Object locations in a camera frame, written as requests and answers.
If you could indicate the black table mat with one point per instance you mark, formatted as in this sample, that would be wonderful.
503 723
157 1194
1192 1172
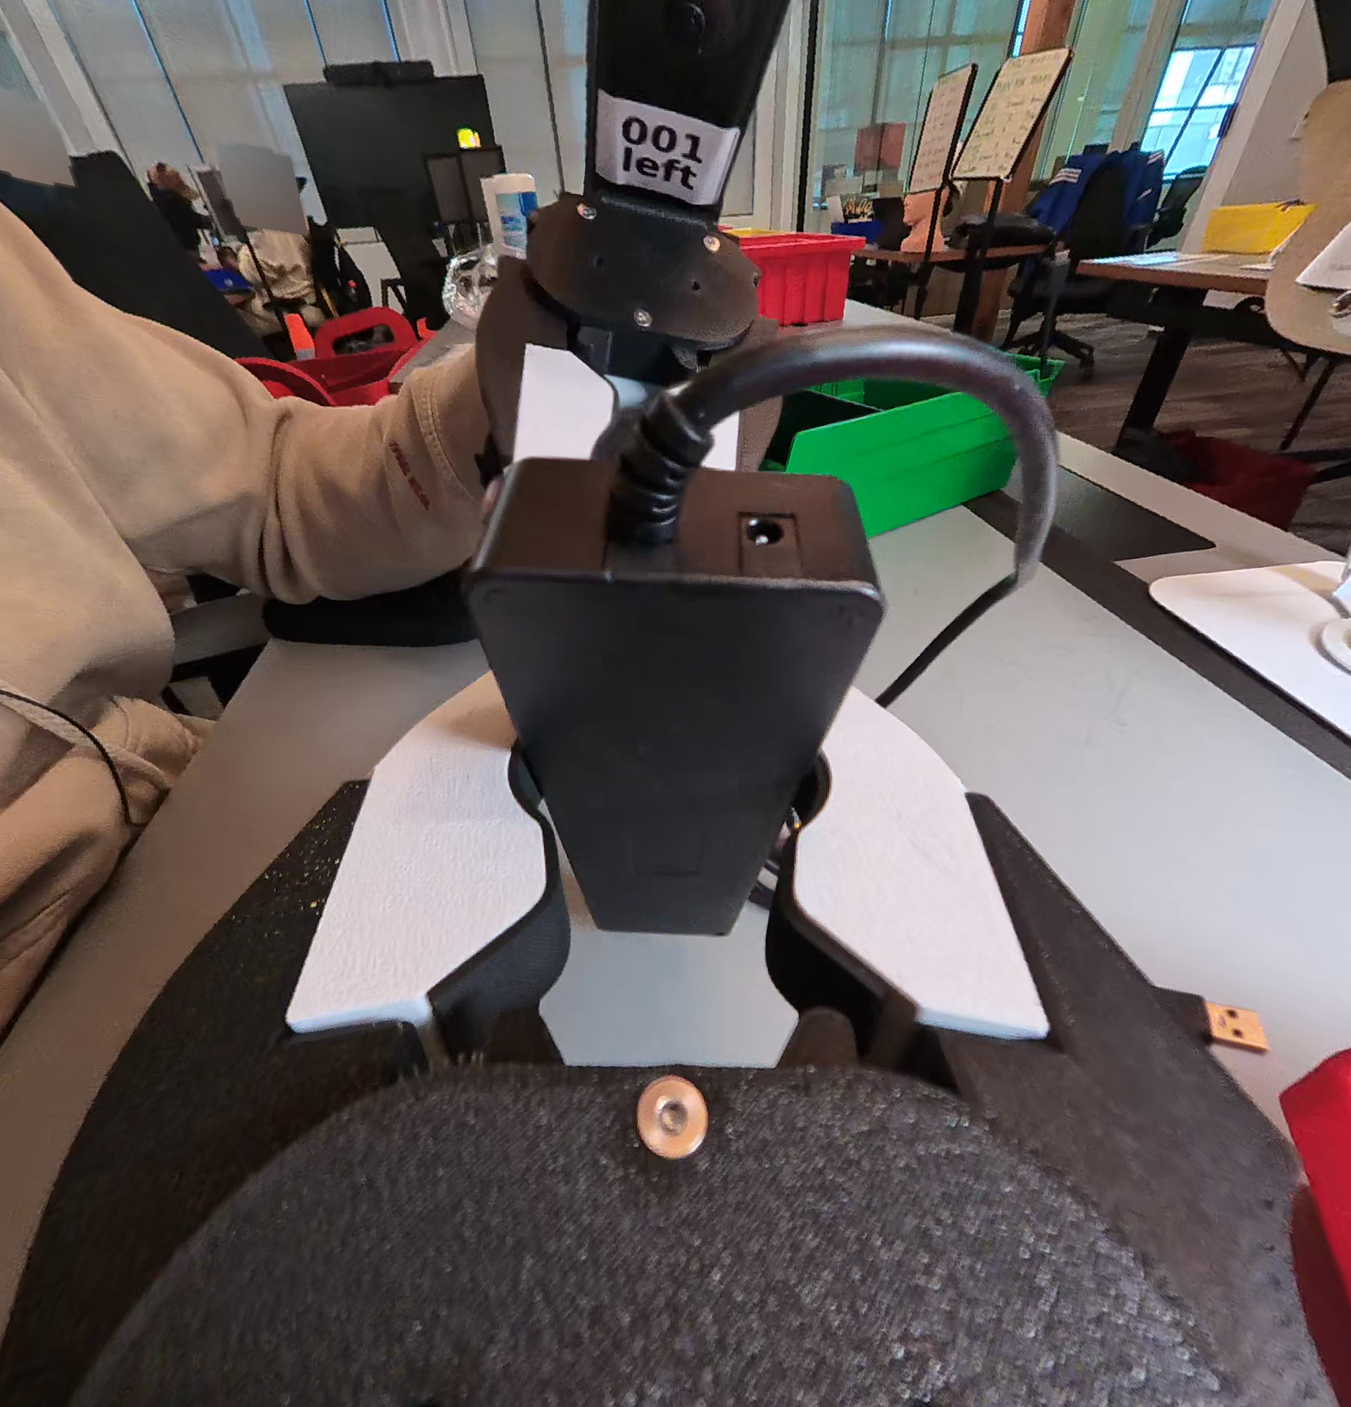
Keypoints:
1115 528

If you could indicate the black screen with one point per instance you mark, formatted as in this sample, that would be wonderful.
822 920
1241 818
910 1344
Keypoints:
390 154

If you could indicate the person's beige hoodie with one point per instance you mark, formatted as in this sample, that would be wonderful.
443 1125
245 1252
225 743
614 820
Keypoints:
71 528

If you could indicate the green plastic bin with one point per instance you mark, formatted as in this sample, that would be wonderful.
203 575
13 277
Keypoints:
906 451

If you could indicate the person's left hand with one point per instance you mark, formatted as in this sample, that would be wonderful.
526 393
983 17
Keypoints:
500 363

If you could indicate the black office chair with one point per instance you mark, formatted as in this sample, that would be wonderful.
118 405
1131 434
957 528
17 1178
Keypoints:
1093 231

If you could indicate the wooden desk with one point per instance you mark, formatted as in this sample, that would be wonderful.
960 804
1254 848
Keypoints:
1170 272

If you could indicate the white wipes canister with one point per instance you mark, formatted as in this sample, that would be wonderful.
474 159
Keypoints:
512 214

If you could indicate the red ribbed plastic bin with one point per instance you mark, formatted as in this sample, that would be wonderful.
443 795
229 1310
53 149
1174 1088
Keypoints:
801 275

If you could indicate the white tablet stand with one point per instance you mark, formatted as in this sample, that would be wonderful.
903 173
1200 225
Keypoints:
1280 631

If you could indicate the large red plastic bin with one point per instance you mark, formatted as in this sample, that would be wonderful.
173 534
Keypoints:
1340 1187

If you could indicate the black usb hub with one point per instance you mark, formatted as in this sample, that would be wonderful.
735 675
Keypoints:
676 704

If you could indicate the person's left forearm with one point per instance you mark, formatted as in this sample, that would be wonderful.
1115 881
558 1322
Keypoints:
357 484

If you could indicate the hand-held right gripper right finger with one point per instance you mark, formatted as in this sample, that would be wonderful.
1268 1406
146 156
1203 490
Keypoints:
917 869

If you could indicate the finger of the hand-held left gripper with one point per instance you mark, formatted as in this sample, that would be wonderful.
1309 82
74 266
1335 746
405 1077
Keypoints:
555 407
721 445

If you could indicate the whiteboard easel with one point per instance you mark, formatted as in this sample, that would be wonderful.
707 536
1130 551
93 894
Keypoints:
1013 110
941 126

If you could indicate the black chair armrest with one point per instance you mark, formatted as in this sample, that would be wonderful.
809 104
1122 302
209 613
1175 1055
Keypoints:
368 616

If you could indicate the yellow plastic bin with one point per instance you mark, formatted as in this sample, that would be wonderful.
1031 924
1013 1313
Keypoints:
1252 228

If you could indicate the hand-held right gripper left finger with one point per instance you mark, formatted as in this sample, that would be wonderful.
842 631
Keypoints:
434 869

